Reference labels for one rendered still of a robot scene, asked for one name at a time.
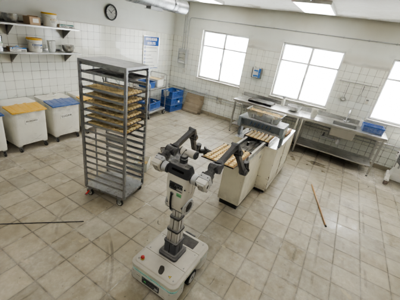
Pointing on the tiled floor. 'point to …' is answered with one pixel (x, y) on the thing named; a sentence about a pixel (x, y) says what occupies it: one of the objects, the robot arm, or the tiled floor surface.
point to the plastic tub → (144, 163)
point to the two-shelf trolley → (150, 96)
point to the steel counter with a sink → (340, 128)
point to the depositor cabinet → (269, 159)
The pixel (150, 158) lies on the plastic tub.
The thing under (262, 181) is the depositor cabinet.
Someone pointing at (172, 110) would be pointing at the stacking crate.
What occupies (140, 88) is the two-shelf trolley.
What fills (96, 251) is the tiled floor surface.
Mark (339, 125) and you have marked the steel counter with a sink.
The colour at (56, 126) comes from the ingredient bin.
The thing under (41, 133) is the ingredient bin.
